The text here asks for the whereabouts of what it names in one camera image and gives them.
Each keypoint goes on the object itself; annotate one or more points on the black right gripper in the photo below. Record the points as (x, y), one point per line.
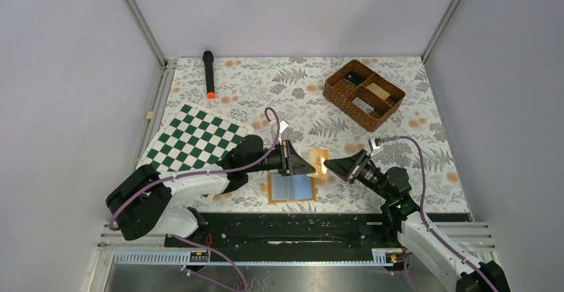
(350, 168)

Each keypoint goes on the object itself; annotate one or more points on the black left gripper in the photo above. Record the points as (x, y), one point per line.
(291, 162)

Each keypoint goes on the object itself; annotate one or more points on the gold VIP card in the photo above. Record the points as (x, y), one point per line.
(317, 158)

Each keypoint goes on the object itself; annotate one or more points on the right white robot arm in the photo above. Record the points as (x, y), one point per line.
(404, 220)

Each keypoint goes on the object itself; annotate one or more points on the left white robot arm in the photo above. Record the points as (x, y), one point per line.
(144, 203)

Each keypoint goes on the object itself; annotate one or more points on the grey card in basket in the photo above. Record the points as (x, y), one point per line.
(364, 106)

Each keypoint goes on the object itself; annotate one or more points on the floral patterned table mat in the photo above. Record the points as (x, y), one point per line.
(293, 86)

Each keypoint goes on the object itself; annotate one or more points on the brown woven divided basket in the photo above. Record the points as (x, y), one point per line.
(341, 94)

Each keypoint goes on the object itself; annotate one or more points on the black item in basket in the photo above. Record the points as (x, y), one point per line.
(354, 78)

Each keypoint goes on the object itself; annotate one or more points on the green white chessboard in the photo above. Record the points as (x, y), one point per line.
(193, 137)

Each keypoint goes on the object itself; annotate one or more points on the black marker orange cap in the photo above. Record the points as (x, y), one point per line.
(208, 60)

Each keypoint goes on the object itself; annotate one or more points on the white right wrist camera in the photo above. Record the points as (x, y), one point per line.
(375, 145)

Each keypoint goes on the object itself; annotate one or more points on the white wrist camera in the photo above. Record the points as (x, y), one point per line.
(280, 127)
(375, 145)

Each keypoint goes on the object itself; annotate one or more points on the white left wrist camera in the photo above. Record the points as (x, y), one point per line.
(280, 127)

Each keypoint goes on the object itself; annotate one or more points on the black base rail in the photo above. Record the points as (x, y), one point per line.
(279, 237)

